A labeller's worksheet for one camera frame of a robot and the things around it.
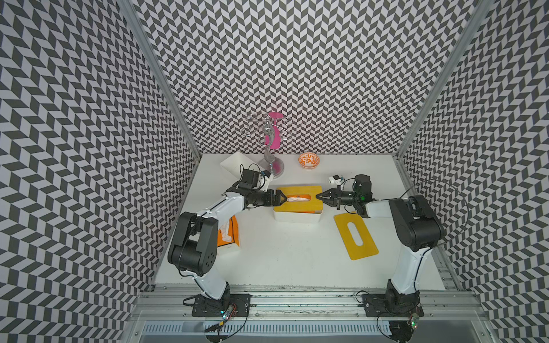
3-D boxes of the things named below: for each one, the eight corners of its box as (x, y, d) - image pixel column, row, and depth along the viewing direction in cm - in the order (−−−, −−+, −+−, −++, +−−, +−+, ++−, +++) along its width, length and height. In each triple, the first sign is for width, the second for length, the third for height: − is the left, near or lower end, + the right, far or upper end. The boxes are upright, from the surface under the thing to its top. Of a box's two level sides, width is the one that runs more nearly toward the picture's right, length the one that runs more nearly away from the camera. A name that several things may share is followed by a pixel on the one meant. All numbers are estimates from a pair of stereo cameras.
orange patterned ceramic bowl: (298, 168, 114) (299, 165, 111) (298, 156, 120) (298, 152, 117) (320, 169, 114) (320, 165, 111) (318, 156, 120) (319, 152, 117)
